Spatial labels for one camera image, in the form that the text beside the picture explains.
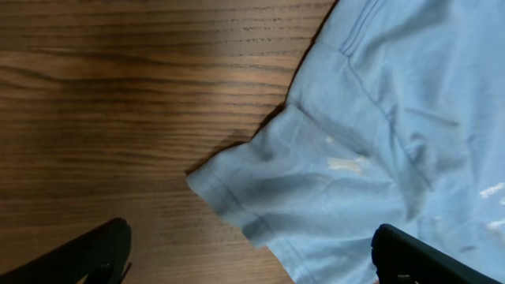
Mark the light blue printed t-shirt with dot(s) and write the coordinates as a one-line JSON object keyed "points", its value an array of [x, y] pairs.
{"points": [[395, 116]]}

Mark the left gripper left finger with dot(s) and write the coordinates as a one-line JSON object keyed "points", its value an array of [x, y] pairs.
{"points": [[99, 256]]}

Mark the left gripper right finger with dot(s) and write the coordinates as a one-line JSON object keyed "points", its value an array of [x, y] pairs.
{"points": [[402, 259]]}

